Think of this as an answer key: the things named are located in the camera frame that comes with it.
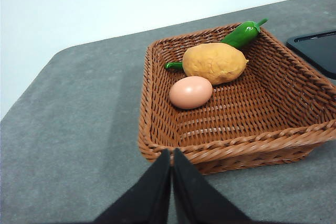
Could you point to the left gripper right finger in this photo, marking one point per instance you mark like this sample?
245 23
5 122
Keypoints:
194 197

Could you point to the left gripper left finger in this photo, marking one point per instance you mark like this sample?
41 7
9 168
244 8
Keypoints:
149 197

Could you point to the brown wicker basket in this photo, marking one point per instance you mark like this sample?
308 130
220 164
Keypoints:
249 119

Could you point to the pale orange egg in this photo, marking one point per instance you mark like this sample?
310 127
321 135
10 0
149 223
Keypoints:
190 93

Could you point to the yellow-orange potato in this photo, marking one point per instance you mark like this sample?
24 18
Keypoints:
215 62

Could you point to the green chili pepper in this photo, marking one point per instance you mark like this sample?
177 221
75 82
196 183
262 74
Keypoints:
241 33

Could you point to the black rectangular tray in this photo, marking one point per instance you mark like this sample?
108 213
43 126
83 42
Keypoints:
317 53

